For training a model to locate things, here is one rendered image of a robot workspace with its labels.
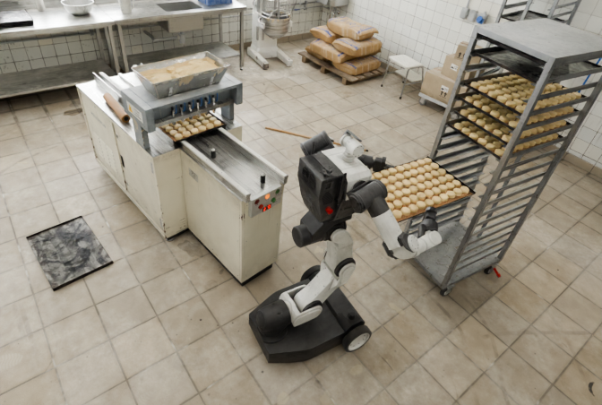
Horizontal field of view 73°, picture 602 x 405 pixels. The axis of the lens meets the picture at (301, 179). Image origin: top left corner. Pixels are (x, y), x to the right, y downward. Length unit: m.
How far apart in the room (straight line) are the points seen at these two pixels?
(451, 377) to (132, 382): 1.91
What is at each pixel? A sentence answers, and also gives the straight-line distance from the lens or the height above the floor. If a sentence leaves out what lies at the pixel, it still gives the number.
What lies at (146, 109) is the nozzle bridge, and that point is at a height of 1.18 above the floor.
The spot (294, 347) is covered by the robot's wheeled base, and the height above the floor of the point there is 0.17.
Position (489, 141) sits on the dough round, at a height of 1.23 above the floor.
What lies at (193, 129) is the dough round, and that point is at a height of 0.92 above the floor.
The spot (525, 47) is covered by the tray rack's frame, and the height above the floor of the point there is 1.81.
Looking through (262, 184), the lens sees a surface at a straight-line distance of 2.50.
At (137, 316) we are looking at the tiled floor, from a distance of 2.97.
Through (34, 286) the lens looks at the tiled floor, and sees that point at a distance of 3.36.
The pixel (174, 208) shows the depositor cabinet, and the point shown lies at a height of 0.34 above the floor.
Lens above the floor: 2.40
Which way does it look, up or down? 37 degrees down
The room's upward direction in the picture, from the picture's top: 7 degrees clockwise
